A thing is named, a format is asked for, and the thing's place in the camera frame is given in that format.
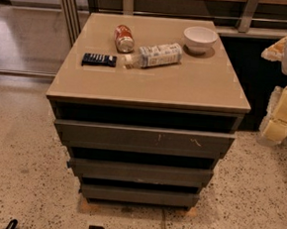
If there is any black object bottom left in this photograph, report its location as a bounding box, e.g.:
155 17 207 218
5 219 18 229

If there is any grey drawer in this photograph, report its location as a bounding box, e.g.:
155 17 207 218
80 184 200 207
68 158 213 187
54 119 235 159

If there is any grey top drawer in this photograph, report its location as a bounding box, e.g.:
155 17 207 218
54 119 235 159

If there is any grey bottom drawer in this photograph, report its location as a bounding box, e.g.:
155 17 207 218
80 184 200 207

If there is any grey middle drawer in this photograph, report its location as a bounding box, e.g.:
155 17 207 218
68 158 213 187

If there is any grey three-drawer cabinet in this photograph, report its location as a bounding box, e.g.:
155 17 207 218
47 13 250 195

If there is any clear plastic bottle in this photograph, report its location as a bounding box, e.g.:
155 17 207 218
123 43 182 68

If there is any red soda can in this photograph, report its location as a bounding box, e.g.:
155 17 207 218
114 25 135 53

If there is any metal railing frame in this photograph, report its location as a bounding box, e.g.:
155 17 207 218
59 0 287 44

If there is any dark blue snack packet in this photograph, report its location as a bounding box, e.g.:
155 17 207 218
81 54 117 67

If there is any white ceramic bowl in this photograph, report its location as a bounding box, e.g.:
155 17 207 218
183 26 218 55

